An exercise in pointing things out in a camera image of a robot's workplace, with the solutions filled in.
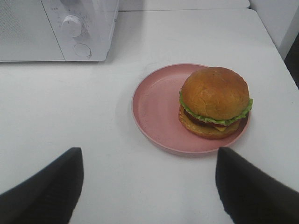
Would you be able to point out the pink round plate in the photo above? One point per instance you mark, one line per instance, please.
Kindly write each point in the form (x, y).
(155, 107)

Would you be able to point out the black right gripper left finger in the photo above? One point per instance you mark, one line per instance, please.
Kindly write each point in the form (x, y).
(48, 197)

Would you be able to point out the white microwave oven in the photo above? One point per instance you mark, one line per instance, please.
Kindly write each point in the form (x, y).
(56, 30)

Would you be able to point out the burger with lettuce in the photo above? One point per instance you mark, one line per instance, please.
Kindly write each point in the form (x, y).
(213, 102)

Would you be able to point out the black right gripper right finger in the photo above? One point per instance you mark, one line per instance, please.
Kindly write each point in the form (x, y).
(249, 195)

